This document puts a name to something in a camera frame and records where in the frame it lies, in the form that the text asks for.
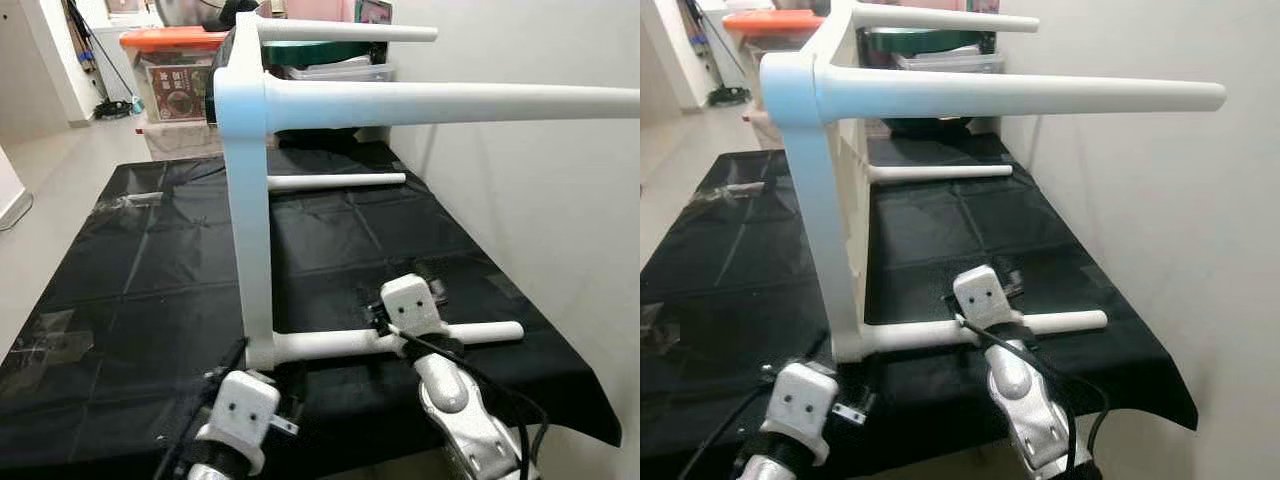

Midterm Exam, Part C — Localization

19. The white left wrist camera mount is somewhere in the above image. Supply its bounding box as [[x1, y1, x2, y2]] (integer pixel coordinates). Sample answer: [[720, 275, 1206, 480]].
[[769, 361, 842, 468], [194, 369, 282, 472]]

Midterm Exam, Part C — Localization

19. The beige cloth covered bench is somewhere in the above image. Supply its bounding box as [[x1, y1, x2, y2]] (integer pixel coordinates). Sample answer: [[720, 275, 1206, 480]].
[[144, 120, 227, 162], [744, 104, 793, 152]]

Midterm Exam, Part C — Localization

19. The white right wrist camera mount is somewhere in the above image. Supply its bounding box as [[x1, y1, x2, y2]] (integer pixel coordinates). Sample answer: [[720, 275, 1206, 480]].
[[379, 274, 450, 343], [951, 264, 1024, 333]]

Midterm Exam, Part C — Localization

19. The clear tape cross patch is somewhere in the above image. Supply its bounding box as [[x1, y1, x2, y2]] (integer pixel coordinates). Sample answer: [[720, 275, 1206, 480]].
[[8, 308, 98, 368], [640, 304, 668, 353]]

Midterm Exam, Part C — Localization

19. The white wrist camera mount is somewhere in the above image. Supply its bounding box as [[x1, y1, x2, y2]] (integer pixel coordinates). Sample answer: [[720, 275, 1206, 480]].
[[769, 361, 842, 468], [379, 274, 450, 343], [194, 369, 282, 472], [951, 264, 1024, 333]]

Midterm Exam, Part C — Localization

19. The black table cloth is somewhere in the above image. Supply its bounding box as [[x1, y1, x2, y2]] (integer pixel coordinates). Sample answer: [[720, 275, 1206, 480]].
[[640, 133, 1200, 478], [0, 138, 624, 478]]

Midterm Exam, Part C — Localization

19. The black round wok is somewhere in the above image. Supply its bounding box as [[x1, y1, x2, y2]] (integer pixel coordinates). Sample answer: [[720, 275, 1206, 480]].
[[264, 125, 397, 153], [884, 117, 1002, 142]]

